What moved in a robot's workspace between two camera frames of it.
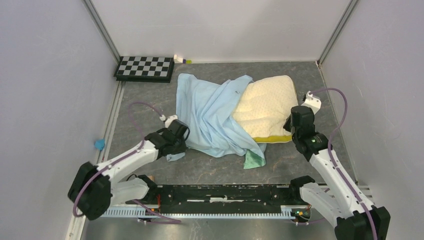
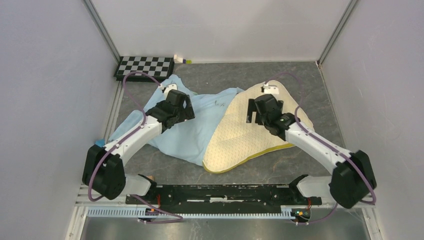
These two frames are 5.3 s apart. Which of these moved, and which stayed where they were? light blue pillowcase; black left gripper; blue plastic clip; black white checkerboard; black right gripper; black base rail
Moved: light blue pillowcase; black left gripper; black right gripper
Stayed: blue plastic clip; black white checkerboard; black base rail
